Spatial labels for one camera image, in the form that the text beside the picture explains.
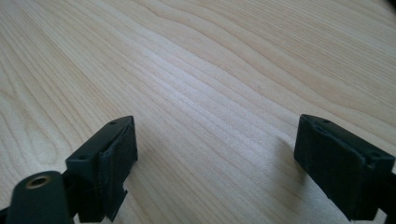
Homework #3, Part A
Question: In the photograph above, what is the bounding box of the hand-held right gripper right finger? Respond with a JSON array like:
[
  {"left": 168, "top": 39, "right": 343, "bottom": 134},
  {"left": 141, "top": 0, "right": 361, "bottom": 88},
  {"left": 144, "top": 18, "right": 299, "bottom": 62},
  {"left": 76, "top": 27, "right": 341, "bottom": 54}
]
[{"left": 293, "top": 113, "right": 396, "bottom": 222}]

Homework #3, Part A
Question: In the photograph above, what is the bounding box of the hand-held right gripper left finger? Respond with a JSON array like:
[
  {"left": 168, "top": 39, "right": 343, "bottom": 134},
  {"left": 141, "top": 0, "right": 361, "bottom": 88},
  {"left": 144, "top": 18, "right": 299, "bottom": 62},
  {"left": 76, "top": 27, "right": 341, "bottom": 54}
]
[{"left": 64, "top": 115, "right": 138, "bottom": 223}]

